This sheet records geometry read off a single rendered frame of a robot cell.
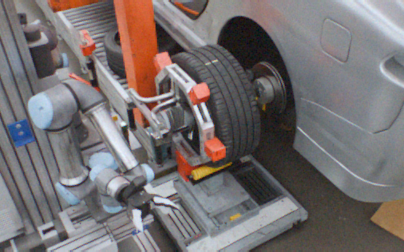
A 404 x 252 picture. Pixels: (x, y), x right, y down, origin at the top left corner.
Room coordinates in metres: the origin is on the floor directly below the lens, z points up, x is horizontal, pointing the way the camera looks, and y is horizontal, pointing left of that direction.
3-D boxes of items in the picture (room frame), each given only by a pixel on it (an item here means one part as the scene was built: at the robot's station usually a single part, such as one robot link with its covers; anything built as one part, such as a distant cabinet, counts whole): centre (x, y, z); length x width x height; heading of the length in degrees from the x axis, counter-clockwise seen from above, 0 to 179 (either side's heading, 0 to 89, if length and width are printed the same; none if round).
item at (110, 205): (1.16, 0.41, 1.12); 0.11 x 0.08 x 0.11; 137
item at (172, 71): (1.96, 0.23, 0.85); 0.54 x 0.07 x 0.54; 32
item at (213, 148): (1.70, 0.06, 0.85); 0.09 x 0.08 x 0.07; 32
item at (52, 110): (1.32, 0.62, 1.19); 0.15 x 0.12 x 0.55; 137
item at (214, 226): (2.02, 0.07, 0.13); 0.50 x 0.36 x 0.10; 32
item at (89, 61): (3.33, 1.15, 0.30); 0.09 x 0.05 x 0.50; 32
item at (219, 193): (2.05, 0.09, 0.32); 0.40 x 0.30 x 0.28; 32
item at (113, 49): (3.50, 0.70, 0.39); 0.66 x 0.66 x 0.24
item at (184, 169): (1.98, 0.20, 0.48); 0.16 x 0.12 x 0.17; 122
